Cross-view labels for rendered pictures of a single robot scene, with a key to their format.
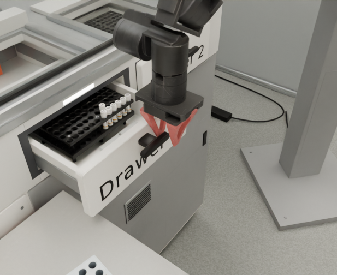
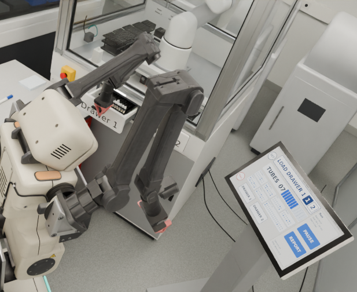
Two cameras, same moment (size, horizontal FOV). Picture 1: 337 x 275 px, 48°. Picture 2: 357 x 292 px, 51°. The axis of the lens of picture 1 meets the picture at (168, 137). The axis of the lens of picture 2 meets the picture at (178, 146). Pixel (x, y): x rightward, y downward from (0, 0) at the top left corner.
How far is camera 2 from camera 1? 1.74 m
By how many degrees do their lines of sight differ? 50
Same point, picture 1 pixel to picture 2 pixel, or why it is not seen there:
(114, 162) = (89, 101)
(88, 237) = not seen: hidden behind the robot
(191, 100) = (102, 102)
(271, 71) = not seen: outside the picture
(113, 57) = (136, 95)
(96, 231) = not seen: hidden behind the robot
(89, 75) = (125, 91)
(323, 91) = (225, 264)
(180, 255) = (122, 230)
